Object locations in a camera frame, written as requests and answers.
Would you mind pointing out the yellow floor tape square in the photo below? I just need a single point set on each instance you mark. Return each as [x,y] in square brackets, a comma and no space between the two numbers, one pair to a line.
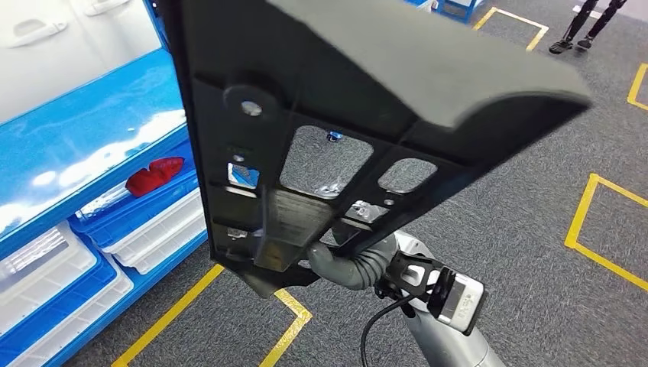
[167,319]

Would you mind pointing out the black plastic plate frame part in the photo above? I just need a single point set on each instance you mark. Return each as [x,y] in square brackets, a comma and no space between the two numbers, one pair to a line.
[354,76]

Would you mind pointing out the red object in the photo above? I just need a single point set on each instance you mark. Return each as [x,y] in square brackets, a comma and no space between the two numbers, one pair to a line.
[152,175]

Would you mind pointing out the blue metal shelf rack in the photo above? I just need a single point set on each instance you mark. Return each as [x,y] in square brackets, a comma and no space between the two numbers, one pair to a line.
[76,126]

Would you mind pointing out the person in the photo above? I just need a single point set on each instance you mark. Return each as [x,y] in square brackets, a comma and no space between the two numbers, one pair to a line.
[577,25]

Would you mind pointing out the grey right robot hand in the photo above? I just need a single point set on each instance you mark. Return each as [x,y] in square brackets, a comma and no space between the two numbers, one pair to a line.
[349,271]

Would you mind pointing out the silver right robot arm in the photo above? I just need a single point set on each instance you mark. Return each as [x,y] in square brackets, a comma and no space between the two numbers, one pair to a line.
[445,344]

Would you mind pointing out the white car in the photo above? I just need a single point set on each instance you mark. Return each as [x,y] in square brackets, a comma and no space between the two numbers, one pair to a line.
[50,66]

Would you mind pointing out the pale wrist camera on bracket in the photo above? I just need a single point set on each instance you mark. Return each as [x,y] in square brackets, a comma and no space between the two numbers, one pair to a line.
[460,299]

